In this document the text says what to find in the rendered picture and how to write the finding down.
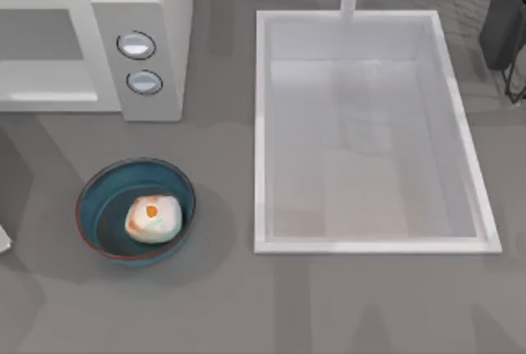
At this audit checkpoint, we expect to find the white and orange bread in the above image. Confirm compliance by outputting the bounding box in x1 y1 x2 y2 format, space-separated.
124 195 183 245

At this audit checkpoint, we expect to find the small round microwave knob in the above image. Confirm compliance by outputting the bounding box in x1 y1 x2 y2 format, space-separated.
126 69 164 96

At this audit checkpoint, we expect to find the pale microwave oven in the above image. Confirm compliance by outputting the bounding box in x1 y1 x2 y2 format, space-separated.
0 0 193 122

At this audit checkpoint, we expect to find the white sink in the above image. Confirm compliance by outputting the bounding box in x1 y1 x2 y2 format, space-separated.
253 9 503 255

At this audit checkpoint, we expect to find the dark blue bowl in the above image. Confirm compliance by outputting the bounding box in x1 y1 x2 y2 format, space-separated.
75 158 197 268

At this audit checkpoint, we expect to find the large round microwave knob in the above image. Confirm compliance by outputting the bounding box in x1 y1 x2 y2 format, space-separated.
116 30 157 61

